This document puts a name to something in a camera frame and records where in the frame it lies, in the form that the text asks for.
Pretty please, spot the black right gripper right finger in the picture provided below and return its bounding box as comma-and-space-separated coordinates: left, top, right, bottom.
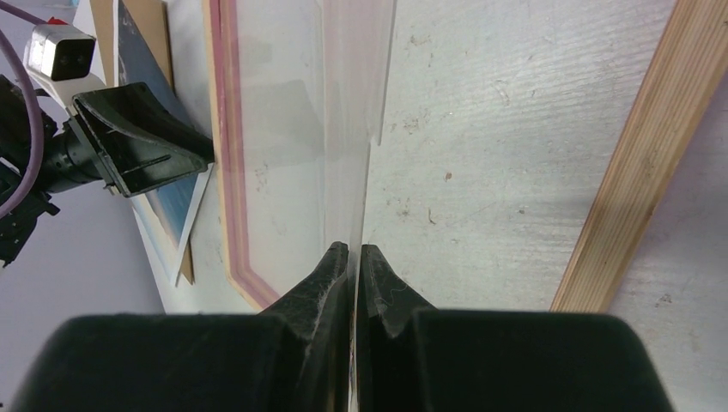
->
357, 245, 672, 411

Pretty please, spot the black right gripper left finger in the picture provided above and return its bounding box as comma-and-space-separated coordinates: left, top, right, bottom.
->
11, 242, 349, 411

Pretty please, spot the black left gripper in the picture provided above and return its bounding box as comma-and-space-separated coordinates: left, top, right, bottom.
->
39, 82, 215, 197

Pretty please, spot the blue landscape photo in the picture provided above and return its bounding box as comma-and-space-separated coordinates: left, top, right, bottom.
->
74, 0, 215, 288

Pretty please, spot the clear acrylic sheet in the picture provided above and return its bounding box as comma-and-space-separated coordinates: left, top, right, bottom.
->
233, 0, 398, 302

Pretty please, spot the pink wooden photo frame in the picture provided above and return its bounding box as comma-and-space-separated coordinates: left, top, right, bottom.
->
202, 1, 727, 316

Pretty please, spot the brown backing board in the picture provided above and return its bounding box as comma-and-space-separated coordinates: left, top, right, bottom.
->
89, 0, 196, 286

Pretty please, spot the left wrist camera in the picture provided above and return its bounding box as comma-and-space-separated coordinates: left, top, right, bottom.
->
23, 23, 106, 115

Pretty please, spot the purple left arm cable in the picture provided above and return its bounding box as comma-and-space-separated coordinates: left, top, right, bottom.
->
0, 0, 50, 220

